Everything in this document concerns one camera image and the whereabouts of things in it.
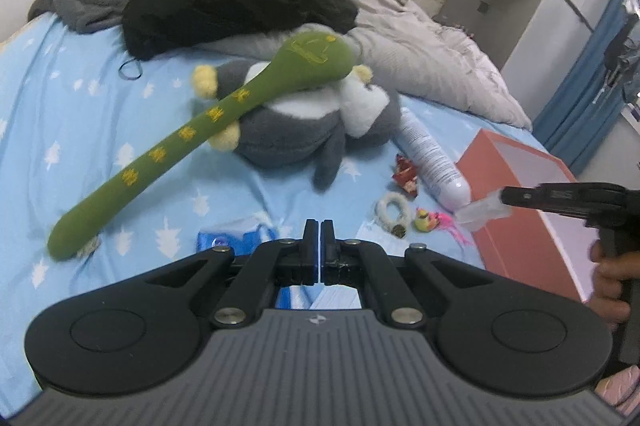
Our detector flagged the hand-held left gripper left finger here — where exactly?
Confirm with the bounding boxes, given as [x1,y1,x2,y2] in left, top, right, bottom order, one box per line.
[142,218,320,328]

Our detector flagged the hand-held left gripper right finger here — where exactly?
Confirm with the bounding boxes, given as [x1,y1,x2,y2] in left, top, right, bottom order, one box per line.
[320,218,498,328]

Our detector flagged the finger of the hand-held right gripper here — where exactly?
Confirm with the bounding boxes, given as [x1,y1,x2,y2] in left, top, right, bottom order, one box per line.
[501,184,547,210]

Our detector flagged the clear plastic packet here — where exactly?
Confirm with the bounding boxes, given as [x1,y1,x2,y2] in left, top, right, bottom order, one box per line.
[453,190,512,227]

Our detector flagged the orange cardboard box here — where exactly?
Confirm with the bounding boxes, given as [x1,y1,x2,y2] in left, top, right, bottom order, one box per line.
[454,128,597,305]

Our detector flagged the white fluffy scrunchie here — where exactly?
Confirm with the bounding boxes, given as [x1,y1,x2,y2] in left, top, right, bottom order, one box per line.
[376,195,414,238]

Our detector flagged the yellow duck pink toy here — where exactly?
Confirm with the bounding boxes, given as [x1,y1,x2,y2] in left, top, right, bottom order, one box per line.
[412,207,474,248]

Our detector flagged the grey penguin plush toy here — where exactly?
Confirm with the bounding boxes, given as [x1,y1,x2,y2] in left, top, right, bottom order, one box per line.
[192,23,404,193]

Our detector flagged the green plush stick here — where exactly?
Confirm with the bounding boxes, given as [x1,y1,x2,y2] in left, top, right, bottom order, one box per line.
[47,31,355,263]

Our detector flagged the person's right hand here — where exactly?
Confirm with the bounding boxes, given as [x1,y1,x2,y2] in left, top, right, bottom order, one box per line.
[589,240,632,326]

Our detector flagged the blue curtain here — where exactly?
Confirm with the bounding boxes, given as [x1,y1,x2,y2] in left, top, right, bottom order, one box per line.
[532,0,640,177]

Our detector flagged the white spray bottle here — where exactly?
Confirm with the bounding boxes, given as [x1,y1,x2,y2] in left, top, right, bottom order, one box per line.
[399,105,472,213]

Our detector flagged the dark red snack packet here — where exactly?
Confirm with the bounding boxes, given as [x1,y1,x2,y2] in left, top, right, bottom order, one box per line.
[392,153,421,197]

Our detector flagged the grey quilt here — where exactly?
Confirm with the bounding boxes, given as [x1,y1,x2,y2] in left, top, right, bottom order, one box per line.
[220,0,534,132]

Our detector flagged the light blue patterned bedsheet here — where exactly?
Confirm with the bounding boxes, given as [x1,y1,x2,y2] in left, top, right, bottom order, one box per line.
[0,12,551,403]

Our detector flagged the black hair tie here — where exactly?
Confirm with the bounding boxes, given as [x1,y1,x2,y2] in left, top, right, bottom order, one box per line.
[119,58,144,80]

